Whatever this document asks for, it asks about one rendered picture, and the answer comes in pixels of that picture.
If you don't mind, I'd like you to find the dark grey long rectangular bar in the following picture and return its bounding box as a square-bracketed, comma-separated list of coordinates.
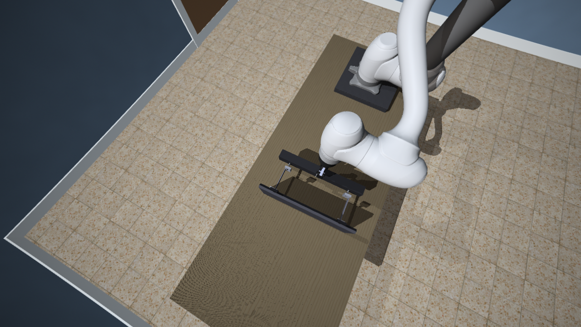
[279, 149, 365, 197]

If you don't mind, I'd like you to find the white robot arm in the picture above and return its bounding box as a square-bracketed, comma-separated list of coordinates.
[319, 0, 511, 188]

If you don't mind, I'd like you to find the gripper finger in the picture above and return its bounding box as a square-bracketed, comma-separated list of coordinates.
[316, 164, 325, 179]

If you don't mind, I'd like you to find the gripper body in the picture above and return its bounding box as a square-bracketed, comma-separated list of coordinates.
[319, 156, 336, 170]

